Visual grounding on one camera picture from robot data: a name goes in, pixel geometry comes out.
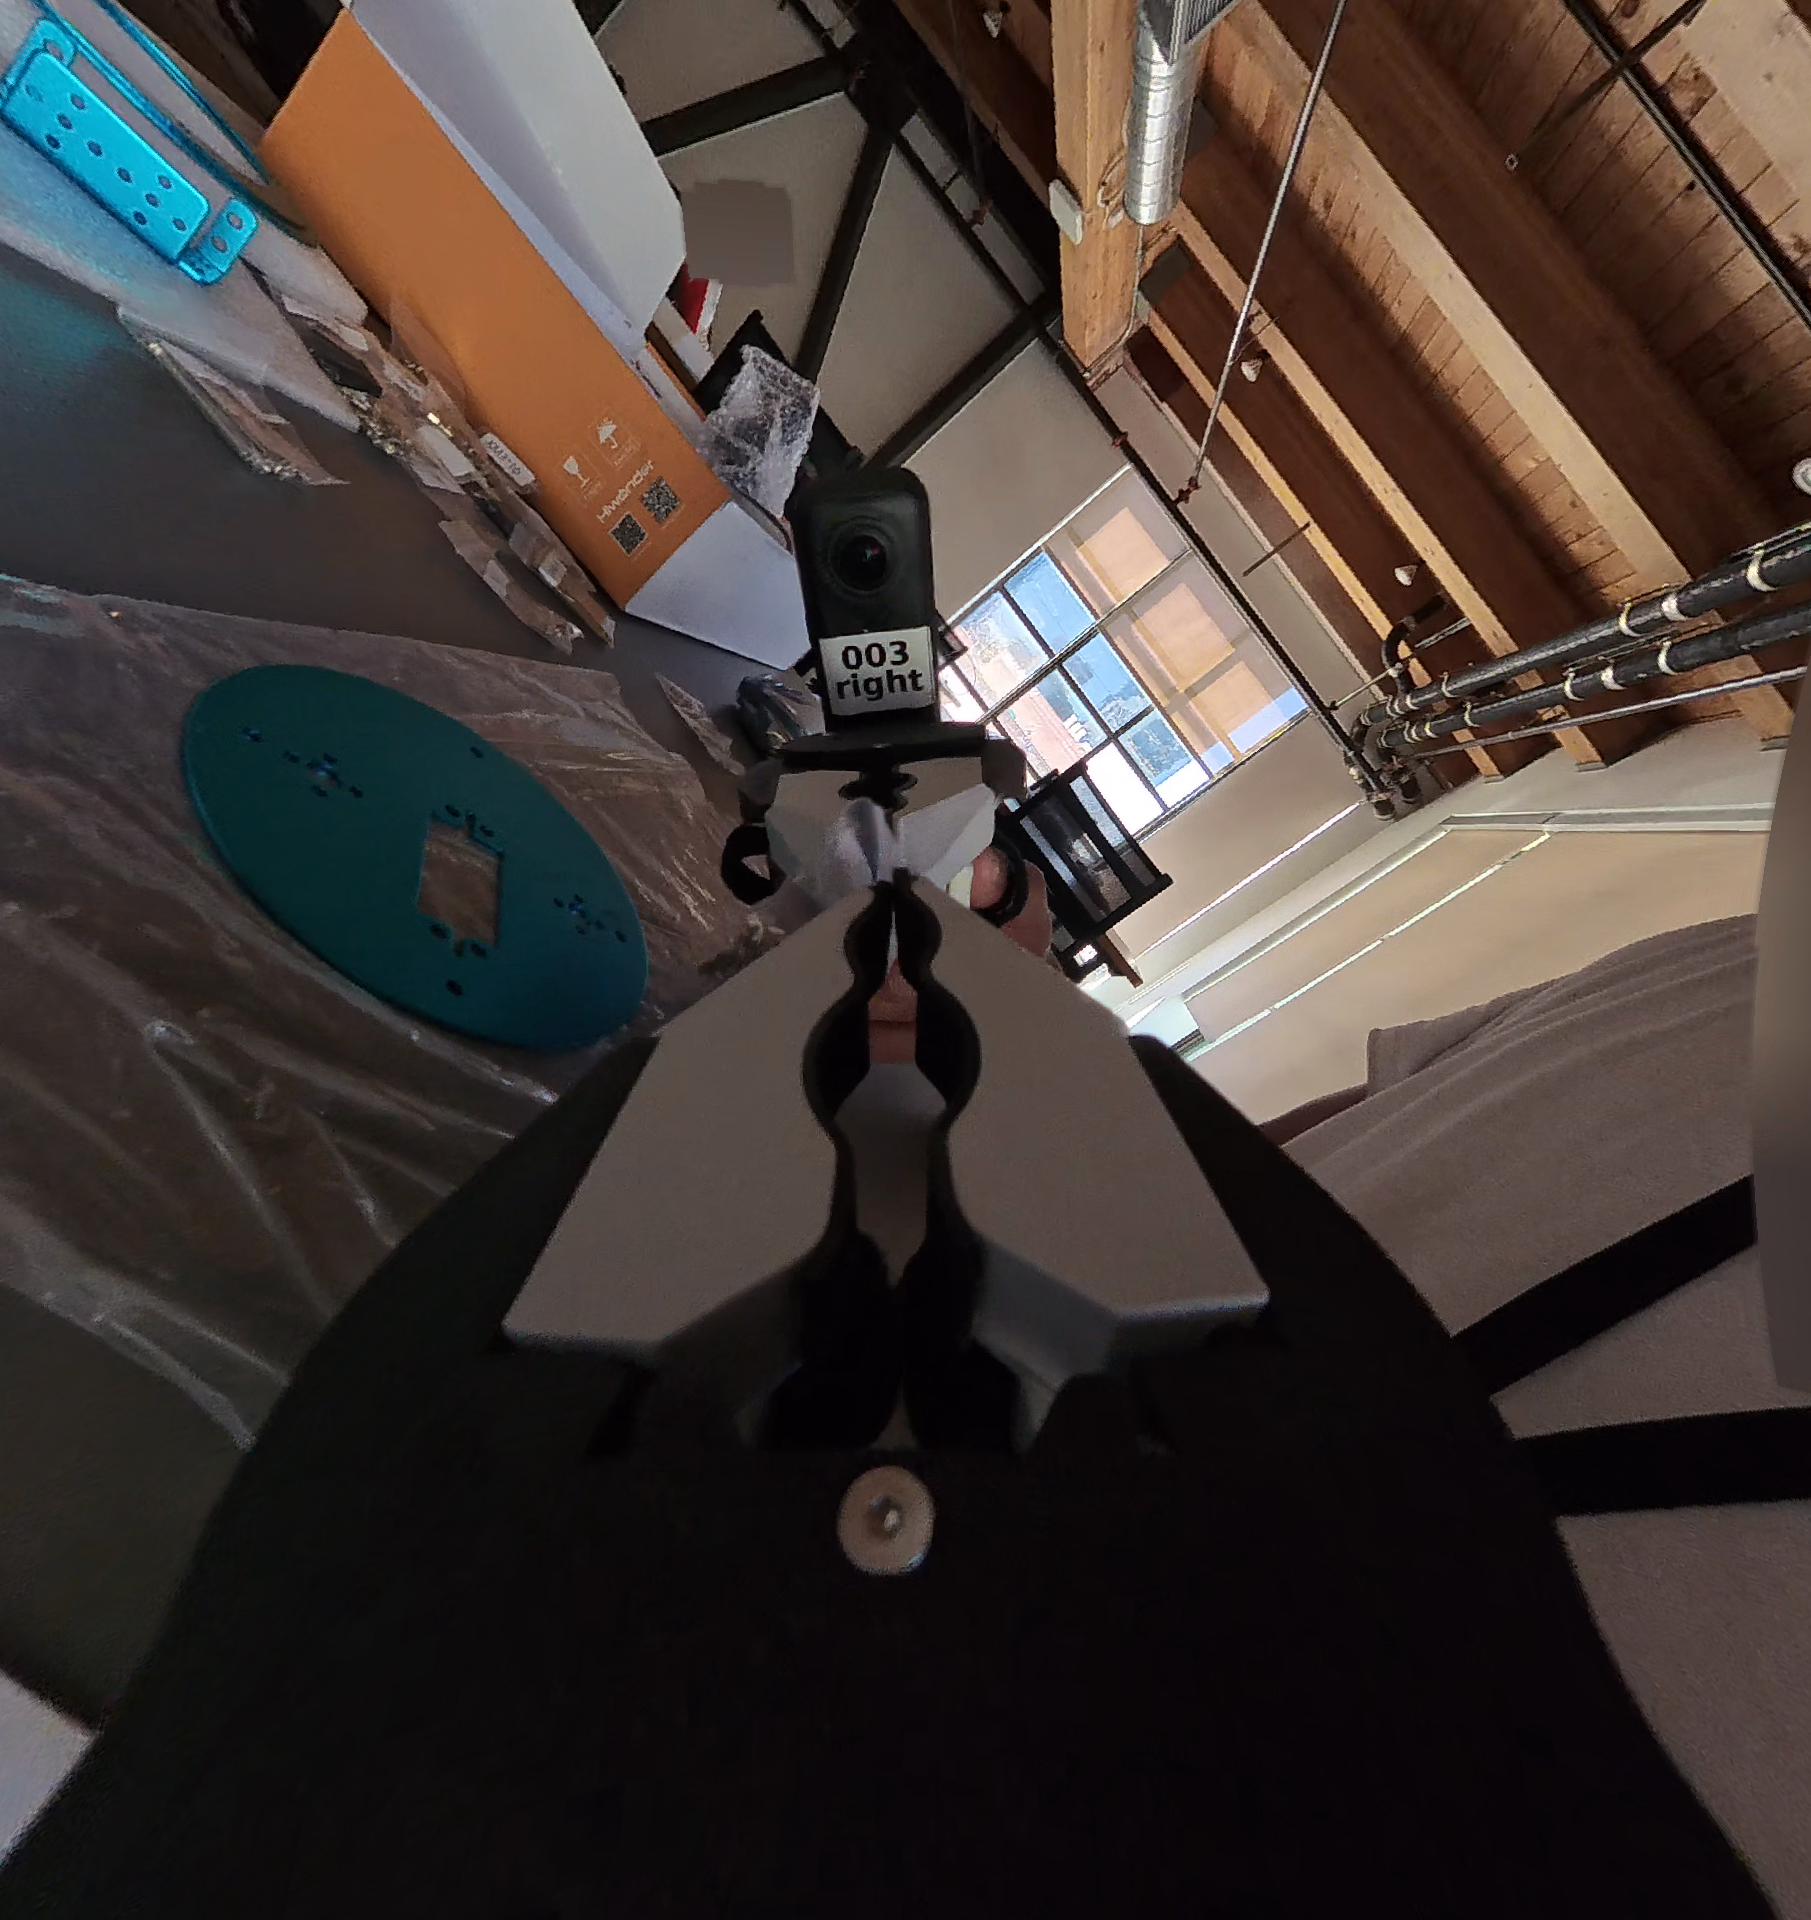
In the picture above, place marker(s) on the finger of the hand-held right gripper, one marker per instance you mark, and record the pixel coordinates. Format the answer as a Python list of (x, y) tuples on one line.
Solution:
[(950, 818), (808, 825)]

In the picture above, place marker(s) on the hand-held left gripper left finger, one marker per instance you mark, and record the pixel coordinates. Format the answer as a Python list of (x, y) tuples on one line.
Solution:
[(666, 1200)]

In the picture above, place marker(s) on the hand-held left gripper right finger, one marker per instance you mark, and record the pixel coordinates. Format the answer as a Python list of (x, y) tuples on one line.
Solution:
[(1115, 1185)]

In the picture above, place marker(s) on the small zip bag of screws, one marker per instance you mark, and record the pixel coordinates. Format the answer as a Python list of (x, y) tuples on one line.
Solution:
[(864, 841)]

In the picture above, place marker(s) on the blue disc with rectangular slot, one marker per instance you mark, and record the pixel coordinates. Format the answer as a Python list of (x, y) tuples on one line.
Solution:
[(320, 841)]

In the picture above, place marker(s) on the grey desk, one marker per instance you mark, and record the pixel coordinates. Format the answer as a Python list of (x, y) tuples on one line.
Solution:
[(94, 494)]

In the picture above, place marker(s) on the person's right hand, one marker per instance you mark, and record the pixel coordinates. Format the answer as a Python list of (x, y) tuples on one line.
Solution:
[(1017, 908)]

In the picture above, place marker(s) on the silver antistatic bag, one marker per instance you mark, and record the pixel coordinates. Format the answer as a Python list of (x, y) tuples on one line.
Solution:
[(770, 713)]

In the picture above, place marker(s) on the black office chair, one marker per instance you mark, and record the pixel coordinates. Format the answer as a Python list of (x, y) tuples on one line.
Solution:
[(1085, 855)]

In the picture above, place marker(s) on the small labelled hardware bag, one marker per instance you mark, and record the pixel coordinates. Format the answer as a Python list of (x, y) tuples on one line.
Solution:
[(696, 721)]

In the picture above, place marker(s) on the clear plastic bag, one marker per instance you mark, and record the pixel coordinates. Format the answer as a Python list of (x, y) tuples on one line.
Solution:
[(762, 420), (124, 1125)]

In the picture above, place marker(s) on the window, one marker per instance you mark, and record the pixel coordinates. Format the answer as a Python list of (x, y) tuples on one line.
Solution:
[(1115, 674)]

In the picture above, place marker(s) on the pile of small hardware bags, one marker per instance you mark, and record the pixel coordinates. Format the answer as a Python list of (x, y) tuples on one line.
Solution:
[(514, 554)]

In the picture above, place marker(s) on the orange and white cardboard box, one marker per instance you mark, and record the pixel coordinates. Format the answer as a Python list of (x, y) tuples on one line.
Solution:
[(470, 301)]

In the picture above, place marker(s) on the bundle of black ceiling pipes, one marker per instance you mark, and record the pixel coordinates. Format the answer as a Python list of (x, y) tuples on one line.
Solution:
[(1595, 645)]

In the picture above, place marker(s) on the assembly instruction booklet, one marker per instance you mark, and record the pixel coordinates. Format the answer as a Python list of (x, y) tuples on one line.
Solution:
[(4, 1771)]

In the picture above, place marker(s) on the silver ventilation duct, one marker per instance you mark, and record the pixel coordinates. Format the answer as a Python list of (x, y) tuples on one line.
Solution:
[(1167, 104)]

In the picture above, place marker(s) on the blue metal bracket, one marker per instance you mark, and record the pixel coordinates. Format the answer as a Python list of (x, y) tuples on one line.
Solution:
[(94, 150)]

